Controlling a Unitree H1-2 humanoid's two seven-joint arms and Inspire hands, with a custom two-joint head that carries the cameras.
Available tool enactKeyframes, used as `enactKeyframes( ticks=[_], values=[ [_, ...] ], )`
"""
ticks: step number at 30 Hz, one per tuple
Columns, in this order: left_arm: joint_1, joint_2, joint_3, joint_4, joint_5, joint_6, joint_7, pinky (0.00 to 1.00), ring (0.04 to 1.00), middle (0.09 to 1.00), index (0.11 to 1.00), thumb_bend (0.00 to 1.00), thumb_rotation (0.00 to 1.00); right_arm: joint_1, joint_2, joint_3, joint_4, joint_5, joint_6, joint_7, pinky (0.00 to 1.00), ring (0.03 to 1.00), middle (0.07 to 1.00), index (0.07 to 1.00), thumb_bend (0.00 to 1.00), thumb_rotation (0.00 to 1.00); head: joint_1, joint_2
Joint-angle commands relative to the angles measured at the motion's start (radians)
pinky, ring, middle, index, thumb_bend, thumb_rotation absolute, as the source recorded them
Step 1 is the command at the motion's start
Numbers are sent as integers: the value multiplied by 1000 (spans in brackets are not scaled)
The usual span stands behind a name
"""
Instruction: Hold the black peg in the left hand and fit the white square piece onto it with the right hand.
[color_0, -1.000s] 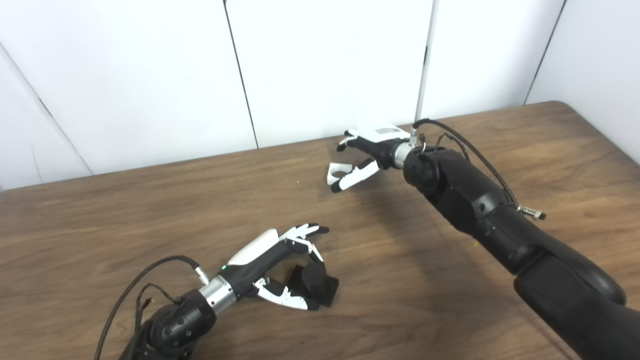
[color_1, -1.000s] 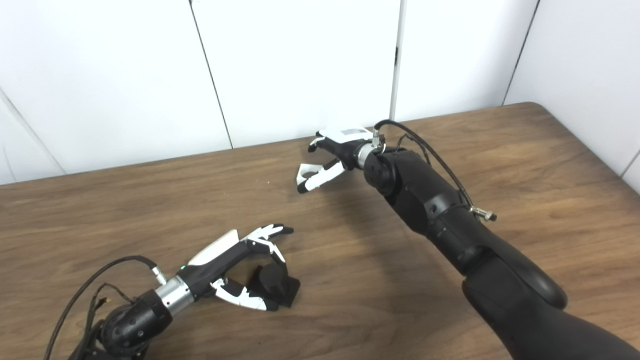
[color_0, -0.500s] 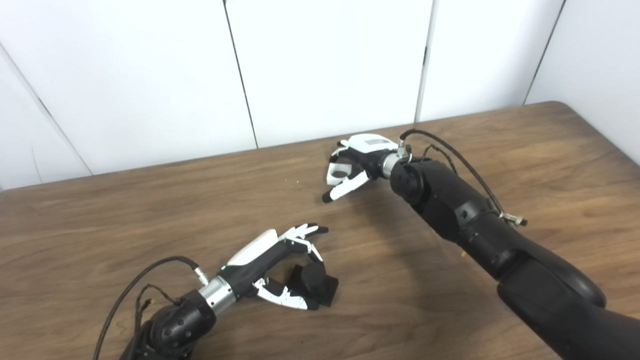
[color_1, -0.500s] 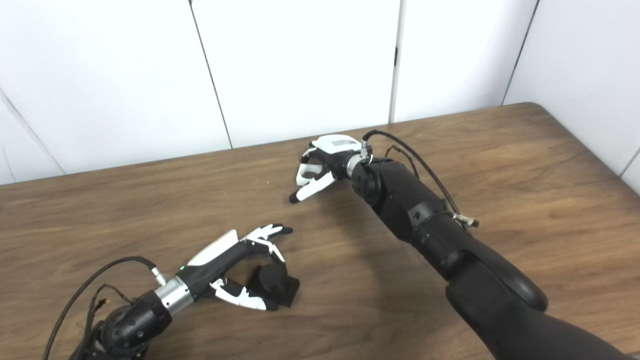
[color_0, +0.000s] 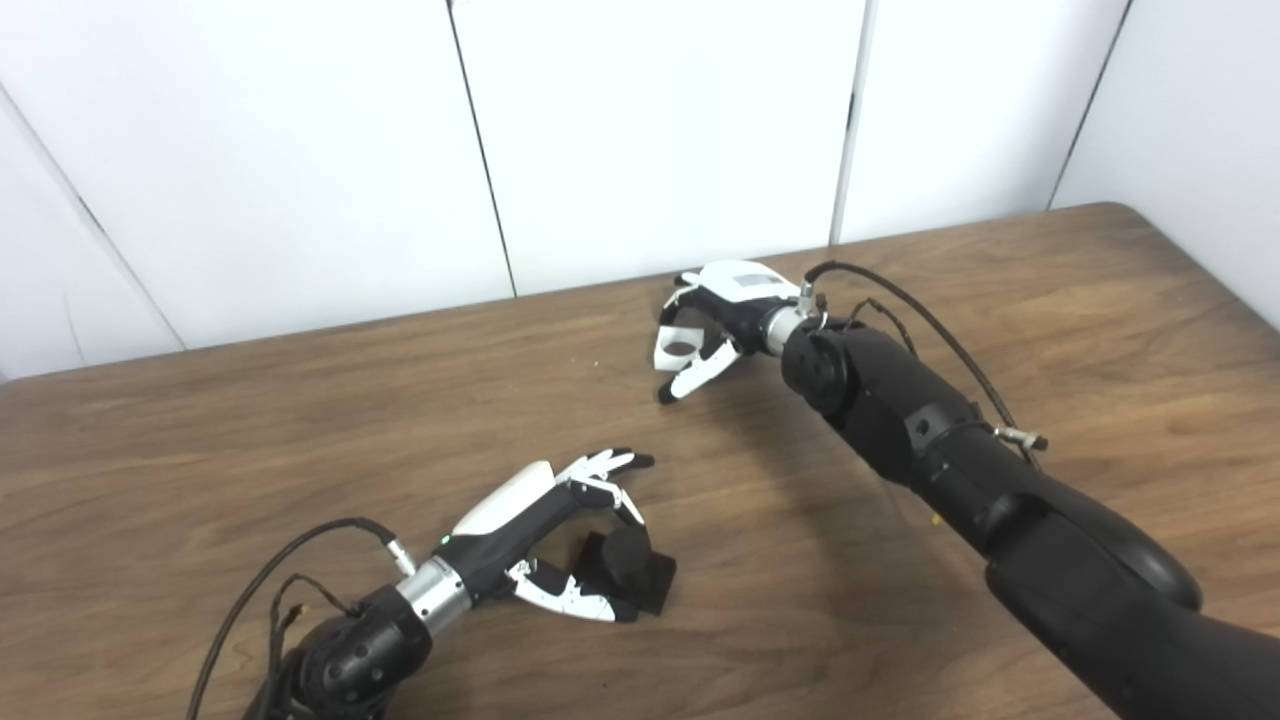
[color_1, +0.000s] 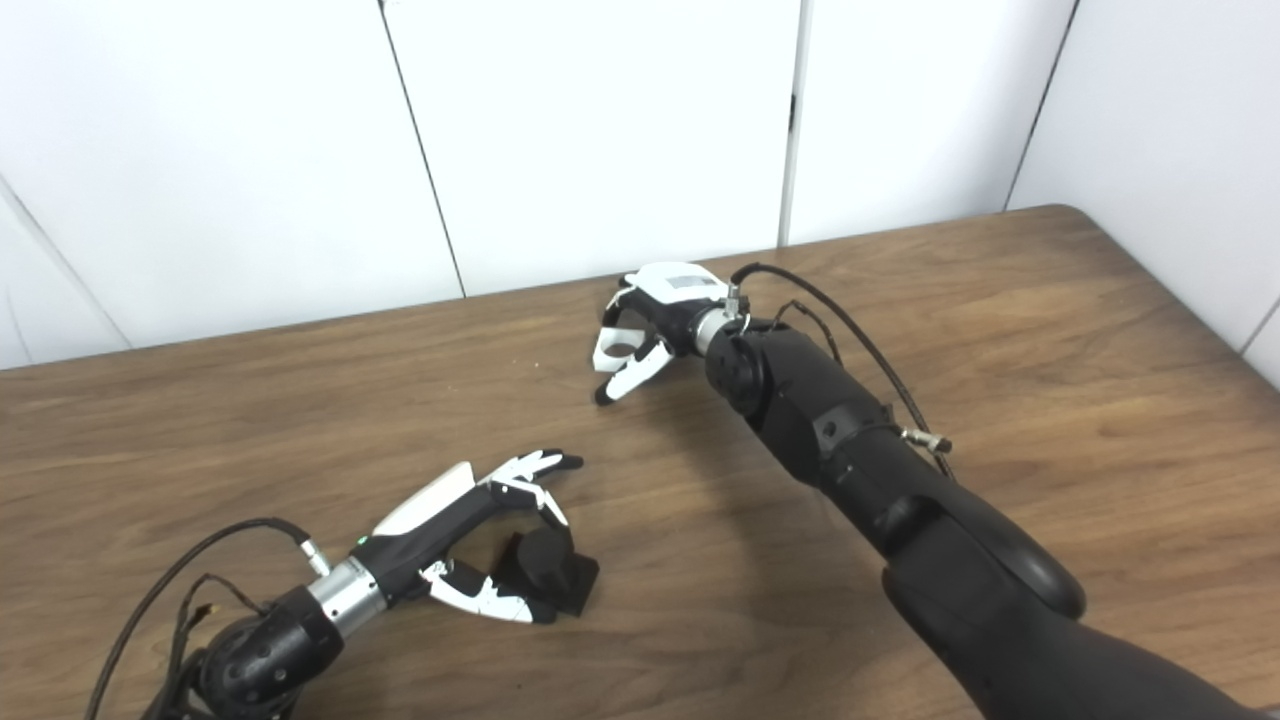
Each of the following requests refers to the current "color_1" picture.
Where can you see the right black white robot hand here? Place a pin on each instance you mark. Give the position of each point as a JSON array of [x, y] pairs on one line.
[[670, 295]]

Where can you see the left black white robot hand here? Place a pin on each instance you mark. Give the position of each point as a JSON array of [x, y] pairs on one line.
[[420, 545]]

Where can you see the white square piece with hole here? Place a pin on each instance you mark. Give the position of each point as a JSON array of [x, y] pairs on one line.
[[603, 352]]

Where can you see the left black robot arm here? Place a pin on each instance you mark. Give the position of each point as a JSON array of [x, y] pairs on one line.
[[260, 650]]

